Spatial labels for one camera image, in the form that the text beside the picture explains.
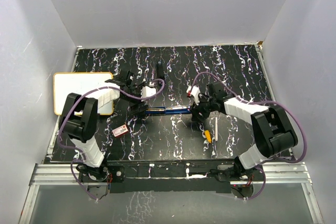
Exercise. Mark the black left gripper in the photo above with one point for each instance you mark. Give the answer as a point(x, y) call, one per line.
point(135, 109)

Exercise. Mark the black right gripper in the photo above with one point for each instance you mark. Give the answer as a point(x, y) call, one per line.
point(196, 116)

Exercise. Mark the red staple box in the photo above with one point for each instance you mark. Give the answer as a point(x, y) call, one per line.
point(120, 131)

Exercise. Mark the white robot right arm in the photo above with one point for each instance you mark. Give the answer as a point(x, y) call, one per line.
point(272, 129)

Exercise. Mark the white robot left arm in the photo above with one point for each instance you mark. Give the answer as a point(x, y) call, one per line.
point(80, 114)

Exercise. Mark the white pen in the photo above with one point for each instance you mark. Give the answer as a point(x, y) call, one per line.
point(216, 129)

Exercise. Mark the yellow cap marker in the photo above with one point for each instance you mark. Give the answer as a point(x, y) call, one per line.
point(208, 136)

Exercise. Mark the black marker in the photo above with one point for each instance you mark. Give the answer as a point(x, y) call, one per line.
point(159, 70)

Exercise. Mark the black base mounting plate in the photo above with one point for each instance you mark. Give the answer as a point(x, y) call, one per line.
point(176, 176)

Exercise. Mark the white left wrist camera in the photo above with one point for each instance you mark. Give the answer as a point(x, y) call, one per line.
point(148, 91)

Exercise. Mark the white board with wooden frame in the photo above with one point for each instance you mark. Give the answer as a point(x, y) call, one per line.
point(65, 83)

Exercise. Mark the aluminium frame rail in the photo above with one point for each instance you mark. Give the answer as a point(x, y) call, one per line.
point(171, 192)

